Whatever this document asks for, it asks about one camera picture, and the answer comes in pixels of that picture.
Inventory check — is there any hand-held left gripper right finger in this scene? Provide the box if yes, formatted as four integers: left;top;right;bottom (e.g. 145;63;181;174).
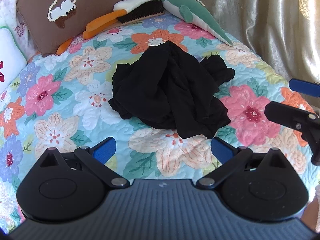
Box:
196;137;288;188

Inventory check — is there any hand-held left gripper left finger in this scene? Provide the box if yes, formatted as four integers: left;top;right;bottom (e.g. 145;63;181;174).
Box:
39;136;130;188

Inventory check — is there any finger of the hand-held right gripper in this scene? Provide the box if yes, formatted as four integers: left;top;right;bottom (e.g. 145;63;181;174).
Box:
264;101;320;166
289;78;320;94

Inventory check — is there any black garment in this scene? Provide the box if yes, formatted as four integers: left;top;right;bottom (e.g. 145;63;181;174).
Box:
108;40;235;139

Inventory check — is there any floral quilt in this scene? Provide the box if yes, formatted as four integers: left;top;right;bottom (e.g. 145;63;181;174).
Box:
0;12;320;233

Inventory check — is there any beige curtain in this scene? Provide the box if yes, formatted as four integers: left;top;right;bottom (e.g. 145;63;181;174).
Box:
180;0;320;110

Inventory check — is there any white pillow with red print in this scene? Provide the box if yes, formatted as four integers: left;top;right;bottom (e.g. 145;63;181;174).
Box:
0;26;28;92

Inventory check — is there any green crocodile plush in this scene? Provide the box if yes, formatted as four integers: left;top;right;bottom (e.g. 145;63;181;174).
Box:
154;0;234;47

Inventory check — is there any wooden brush with black bristles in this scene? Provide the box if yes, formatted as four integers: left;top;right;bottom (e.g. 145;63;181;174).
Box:
117;0;165;26

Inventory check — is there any brown pillow with cloud print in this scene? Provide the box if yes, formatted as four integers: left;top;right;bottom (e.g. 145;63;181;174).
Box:
16;0;178;57

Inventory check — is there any pale floral pillow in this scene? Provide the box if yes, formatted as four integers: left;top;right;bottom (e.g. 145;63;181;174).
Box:
0;0;36;63

